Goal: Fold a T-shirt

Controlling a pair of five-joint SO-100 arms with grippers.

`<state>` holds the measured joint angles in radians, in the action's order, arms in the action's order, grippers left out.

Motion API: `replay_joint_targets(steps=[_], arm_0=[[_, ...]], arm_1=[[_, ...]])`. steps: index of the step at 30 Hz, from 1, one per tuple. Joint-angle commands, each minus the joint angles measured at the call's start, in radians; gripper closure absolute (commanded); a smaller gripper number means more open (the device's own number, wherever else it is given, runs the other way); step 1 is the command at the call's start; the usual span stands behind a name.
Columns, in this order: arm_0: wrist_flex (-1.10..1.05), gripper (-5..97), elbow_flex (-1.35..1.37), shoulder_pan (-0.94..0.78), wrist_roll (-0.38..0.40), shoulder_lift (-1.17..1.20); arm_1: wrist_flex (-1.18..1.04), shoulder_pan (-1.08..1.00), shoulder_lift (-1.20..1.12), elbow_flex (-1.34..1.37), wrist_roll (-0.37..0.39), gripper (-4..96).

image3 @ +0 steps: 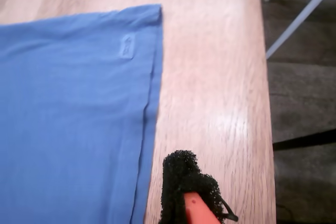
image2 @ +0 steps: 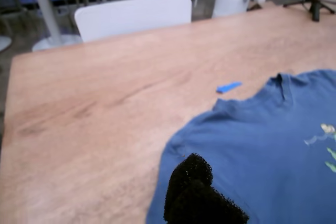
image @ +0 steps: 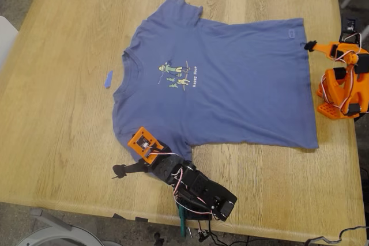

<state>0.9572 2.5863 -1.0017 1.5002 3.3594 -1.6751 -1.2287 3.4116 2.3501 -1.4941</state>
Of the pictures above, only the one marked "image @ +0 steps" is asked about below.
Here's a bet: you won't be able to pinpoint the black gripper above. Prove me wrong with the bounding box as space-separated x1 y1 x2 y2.
112 153 191 185

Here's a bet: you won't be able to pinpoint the grey round chair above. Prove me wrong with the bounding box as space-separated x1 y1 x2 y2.
16 208 122 246

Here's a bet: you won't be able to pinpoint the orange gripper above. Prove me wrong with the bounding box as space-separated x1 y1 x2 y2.
304 40 363 62

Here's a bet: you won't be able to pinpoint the black thick cable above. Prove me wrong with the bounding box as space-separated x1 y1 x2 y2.
305 225 369 244

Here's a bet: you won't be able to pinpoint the green table clamp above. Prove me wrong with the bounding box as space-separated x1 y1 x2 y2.
177 204 193 239

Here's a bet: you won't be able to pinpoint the black power cable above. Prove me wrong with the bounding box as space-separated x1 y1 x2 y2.
198 219 251 246

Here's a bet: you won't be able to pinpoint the white chair seat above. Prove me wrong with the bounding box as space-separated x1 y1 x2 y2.
0 15 20 71

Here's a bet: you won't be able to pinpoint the blue printed T-shirt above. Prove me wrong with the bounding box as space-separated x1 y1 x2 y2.
111 0 319 162

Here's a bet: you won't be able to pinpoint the blue tape strip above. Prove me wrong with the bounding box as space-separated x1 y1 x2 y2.
103 69 114 89

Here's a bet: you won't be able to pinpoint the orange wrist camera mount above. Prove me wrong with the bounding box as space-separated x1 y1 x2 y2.
127 127 165 164

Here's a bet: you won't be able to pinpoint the orange arm base plate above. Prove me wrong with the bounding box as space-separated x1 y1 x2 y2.
317 101 361 120

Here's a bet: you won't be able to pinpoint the black table bracket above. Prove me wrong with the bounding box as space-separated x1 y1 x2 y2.
112 213 149 224

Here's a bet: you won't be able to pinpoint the black arm servo wires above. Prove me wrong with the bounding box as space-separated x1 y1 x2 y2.
146 146 216 222

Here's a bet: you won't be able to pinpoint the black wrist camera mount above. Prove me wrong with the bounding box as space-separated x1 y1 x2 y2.
339 17 360 42

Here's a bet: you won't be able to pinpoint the orange arm servo wires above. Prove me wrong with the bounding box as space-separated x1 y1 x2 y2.
319 32 364 114

